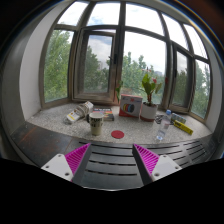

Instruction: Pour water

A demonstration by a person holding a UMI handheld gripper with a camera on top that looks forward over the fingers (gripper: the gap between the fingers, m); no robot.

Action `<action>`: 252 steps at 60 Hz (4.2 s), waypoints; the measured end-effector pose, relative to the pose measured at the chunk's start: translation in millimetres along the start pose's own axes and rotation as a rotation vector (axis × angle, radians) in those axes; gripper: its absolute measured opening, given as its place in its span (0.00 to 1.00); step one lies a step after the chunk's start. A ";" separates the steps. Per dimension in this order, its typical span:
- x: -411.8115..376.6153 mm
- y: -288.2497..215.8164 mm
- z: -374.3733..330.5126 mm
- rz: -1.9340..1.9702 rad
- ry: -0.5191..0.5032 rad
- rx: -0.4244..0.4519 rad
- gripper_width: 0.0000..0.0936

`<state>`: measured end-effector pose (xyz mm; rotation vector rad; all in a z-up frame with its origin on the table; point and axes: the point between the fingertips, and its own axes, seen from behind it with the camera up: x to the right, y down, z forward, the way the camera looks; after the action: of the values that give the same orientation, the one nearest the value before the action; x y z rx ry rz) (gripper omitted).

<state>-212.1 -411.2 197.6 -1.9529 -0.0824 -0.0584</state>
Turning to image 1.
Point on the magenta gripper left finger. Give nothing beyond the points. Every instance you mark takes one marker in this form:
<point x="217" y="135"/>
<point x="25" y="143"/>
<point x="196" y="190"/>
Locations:
<point x="71" y="166"/>

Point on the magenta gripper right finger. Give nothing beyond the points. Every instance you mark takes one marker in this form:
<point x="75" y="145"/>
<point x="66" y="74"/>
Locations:
<point x="153" y="167"/>

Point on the clear plastic water bottle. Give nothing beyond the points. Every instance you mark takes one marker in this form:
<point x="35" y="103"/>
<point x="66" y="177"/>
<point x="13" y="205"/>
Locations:
<point x="164" y="125"/>

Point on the dark slatted radiator cover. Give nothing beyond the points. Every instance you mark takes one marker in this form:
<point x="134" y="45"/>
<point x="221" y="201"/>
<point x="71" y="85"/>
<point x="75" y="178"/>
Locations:
<point x="112" y="166"/>

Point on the red round coaster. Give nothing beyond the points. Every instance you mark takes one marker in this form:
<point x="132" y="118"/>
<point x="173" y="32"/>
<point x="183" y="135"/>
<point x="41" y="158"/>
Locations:
<point x="117" y="134"/>

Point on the yellow black box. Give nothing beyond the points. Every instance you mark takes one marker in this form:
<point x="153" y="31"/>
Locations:
<point x="183" y="127"/>

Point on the cream printed paper cup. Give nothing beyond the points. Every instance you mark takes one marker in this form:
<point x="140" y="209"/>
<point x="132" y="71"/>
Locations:
<point x="95" y="120"/>

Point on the small green pack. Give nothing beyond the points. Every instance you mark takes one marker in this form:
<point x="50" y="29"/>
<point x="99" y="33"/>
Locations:
<point x="178" y="118"/>

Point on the potted plant white pot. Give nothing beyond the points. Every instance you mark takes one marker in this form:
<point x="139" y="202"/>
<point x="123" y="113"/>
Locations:
<point x="150" y="86"/>

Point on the white wrapped package roll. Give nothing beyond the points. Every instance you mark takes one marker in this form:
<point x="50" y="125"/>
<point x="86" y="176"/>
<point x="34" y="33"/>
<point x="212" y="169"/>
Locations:
<point x="80" y="112"/>

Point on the dark book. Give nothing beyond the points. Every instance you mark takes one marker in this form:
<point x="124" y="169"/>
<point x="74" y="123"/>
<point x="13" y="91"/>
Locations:
<point x="107" y="112"/>

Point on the red filament spool box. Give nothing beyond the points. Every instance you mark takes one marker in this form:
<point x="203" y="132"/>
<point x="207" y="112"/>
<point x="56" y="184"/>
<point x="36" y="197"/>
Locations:
<point x="130" y="106"/>

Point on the brown framed bay window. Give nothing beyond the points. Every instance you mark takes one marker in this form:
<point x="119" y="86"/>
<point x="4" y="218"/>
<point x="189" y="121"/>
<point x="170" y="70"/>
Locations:
<point x="98" y="50"/>

